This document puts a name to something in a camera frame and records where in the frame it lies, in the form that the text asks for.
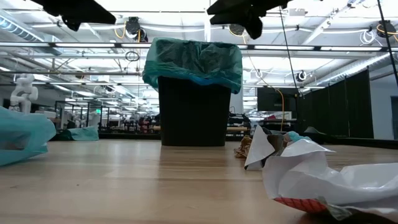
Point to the white paper with red print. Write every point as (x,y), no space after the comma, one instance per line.
(311,180)

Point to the small crumpled teal bag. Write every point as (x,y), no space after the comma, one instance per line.
(82,133)

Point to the dark grey cloth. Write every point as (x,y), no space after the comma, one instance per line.
(314,130)

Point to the black plastic trash bin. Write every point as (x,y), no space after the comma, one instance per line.
(192,112)

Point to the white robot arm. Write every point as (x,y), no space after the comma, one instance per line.
(23,91)

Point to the black curtain partition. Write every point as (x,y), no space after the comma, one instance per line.
(335,105)

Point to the silver ventilation duct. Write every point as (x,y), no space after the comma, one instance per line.
(18,31)
(357,70)

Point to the teal plastic bin liner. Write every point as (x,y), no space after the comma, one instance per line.
(192,59)

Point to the blue wad with brown piece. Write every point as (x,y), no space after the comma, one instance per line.
(297,137)

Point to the black monitor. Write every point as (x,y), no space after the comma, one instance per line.
(275,99)

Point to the brown paper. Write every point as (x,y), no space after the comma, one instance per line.
(244,147)

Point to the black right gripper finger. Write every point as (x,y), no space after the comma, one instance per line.
(255,26)

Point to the large flat blue bag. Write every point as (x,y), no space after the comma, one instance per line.
(21,137)

